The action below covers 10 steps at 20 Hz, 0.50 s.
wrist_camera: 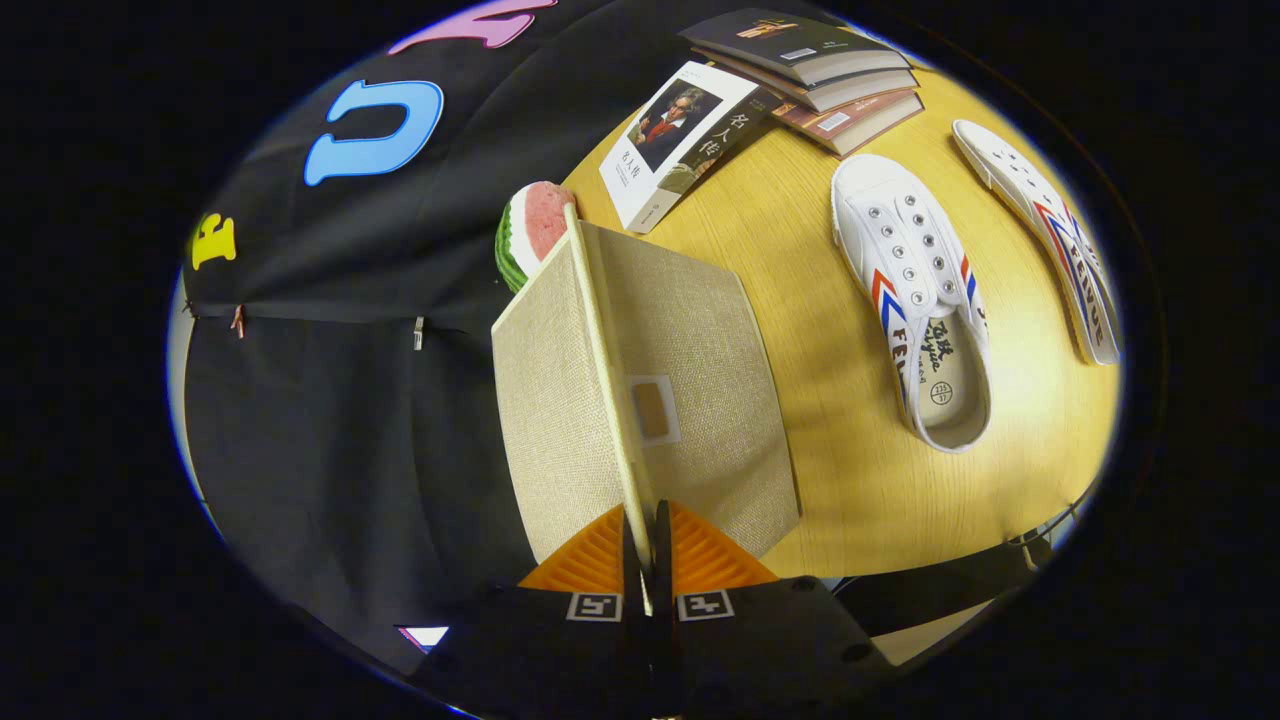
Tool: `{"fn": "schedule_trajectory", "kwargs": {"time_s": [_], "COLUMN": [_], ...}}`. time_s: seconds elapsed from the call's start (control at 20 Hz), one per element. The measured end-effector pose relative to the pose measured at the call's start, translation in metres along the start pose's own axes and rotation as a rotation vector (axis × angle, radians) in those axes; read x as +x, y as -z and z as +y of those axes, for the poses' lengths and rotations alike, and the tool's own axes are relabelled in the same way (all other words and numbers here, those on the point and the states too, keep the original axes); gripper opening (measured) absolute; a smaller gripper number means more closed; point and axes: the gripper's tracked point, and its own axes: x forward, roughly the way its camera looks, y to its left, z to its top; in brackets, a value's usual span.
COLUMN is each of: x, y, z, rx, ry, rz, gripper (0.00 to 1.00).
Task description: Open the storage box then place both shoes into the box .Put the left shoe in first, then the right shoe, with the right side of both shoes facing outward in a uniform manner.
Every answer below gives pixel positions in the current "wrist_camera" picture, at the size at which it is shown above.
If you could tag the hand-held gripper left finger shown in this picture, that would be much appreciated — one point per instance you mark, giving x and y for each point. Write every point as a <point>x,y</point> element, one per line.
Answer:
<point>633,575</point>

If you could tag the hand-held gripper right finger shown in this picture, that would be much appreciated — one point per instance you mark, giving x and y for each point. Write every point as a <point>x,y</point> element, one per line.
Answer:
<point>663,560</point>

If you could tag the beige fabric storage box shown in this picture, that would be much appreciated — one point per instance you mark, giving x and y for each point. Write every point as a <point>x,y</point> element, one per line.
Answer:
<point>700,350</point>

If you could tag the white striped canvas shoe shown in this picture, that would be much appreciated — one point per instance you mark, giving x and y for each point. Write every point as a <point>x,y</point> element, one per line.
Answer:
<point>1050,220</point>
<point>915,270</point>

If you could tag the bright screen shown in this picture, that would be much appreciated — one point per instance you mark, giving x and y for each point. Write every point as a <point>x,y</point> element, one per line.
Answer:
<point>428,635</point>

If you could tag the watermelon slice toy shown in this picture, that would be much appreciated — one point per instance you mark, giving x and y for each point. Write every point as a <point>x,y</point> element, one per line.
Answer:
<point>540,225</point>

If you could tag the white portrait cover book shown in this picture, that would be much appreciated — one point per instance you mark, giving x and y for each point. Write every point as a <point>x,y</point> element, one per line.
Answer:
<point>680,140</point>

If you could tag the red clip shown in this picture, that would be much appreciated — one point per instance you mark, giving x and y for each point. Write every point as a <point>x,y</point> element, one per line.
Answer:
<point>237,320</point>

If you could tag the dark thick book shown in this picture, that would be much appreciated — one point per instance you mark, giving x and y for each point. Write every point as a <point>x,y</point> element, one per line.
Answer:
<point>860,88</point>

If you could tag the black cover book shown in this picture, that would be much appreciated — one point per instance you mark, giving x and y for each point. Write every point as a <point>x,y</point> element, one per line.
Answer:
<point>790,40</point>

